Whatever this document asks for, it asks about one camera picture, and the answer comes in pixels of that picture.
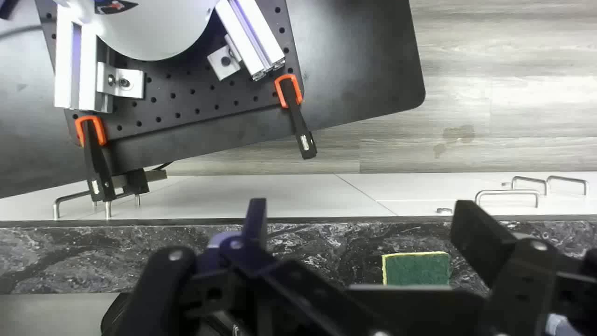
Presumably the steel cabinet handle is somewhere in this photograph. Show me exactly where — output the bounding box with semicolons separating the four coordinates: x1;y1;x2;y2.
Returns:
509;174;550;199
50;187;116;223
474;187;541;212
545;174;590;199

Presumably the aluminium extrusion bar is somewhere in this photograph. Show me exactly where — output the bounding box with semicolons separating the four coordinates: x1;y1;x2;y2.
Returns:
213;0;289;83
52;12;114;116

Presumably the orange black clamp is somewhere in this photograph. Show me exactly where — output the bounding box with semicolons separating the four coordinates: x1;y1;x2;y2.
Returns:
73;113;170;206
273;73;321;161

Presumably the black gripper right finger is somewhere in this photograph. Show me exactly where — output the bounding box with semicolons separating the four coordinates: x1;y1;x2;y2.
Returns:
450;199;597;336

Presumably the green yellow sponge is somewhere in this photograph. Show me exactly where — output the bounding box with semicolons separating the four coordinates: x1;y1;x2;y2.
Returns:
381;251;453;290

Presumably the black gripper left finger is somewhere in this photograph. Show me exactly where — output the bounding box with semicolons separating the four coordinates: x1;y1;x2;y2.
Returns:
101;197;381;336

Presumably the aluminium corner bracket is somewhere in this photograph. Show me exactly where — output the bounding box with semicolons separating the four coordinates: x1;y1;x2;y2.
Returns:
95;62;148;101
205;44;245;83

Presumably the white base cabinet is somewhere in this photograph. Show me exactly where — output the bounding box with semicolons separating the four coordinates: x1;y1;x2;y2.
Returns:
0;172;597;223

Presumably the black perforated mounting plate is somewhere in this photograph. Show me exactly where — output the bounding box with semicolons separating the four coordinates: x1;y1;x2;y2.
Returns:
34;0;306;144

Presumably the stainless steel sink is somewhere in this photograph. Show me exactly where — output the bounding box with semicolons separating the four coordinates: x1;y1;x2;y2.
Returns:
0;290;127;336

